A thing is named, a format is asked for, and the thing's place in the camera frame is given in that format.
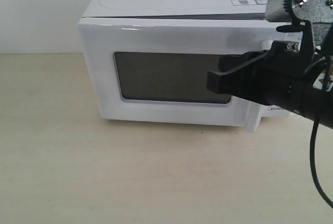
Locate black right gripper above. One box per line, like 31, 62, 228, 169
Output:
206, 41, 320, 116

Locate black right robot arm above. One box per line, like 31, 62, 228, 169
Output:
207, 41, 332, 128

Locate white microwave door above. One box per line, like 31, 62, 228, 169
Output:
78, 17, 289, 131

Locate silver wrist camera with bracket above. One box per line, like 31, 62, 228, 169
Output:
265, 0, 332, 62

